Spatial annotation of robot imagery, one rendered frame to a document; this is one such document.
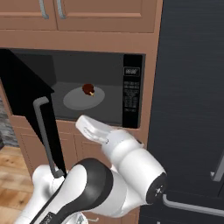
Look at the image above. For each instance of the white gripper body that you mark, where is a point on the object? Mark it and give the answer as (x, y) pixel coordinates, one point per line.
(92, 127)

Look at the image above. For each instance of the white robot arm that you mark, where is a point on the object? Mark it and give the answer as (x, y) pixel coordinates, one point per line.
(131, 166)

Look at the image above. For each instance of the black microwave oven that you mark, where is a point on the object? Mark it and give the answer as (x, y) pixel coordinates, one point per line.
(132, 96)

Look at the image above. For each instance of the black microwave door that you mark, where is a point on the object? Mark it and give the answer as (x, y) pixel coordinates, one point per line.
(23, 90)

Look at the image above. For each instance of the grey round turntable plate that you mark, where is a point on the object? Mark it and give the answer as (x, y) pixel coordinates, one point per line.
(76, 100)

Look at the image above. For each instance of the dark red round food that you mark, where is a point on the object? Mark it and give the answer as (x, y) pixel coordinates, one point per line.
(87, 88)

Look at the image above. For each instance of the black fridge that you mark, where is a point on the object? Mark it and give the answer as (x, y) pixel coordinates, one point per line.
(189, 87)

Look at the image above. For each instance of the brown wooden cabinet frame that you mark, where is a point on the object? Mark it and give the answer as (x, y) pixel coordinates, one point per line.
(87, 40)

